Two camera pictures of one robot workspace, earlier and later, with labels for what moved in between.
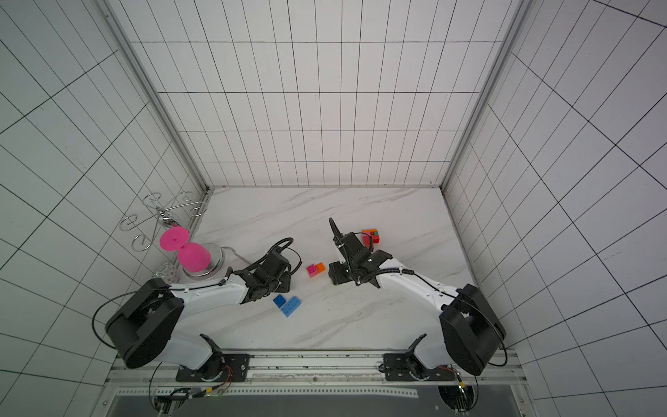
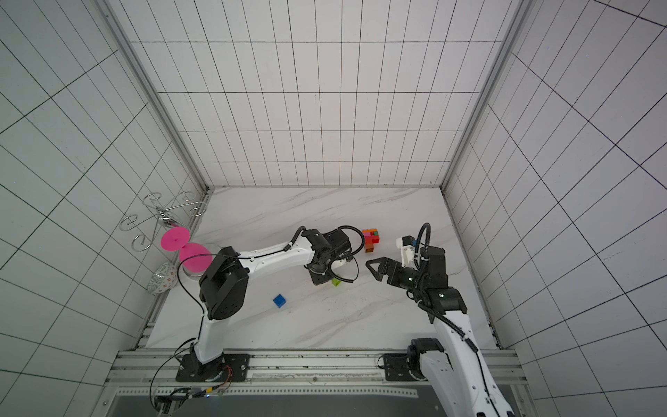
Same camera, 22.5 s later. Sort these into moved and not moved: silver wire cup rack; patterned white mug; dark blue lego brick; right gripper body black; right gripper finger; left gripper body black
Moved: right gripper finger; left gripper body black; right gripper body black
Not moved: silver wire cup rack; dark blue lego brick; patterned white mug
